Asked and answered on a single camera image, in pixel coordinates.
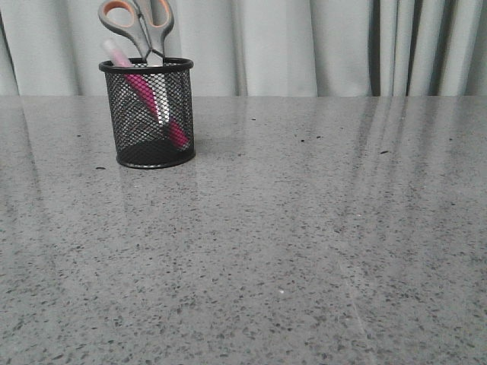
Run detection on pink highlighter pen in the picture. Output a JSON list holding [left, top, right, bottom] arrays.
[[101, 39, 189, 151]]

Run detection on black mesh pen holder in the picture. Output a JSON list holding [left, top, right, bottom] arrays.
[[99, 58, 196, 169]]

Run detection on grey orange scissors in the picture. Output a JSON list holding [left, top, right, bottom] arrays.
[[97, 0, 175, 126]]

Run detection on light grey curtain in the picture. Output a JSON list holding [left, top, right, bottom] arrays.
[[1, 1, 486, 97]]

